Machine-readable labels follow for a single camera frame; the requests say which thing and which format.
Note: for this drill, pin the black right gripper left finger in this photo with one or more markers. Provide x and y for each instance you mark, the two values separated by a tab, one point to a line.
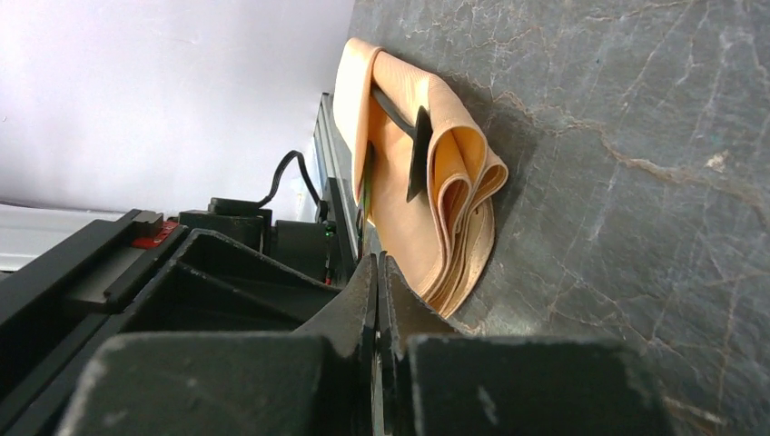
315	380

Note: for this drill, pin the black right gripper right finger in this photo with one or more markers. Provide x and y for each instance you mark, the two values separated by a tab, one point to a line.
438	381

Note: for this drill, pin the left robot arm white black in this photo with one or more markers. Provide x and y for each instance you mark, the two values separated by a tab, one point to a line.
310	248

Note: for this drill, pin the peach cloth napkin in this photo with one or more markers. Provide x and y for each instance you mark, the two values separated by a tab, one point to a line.
422	171

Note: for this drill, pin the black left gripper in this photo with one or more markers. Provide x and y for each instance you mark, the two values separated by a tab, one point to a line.
136	274

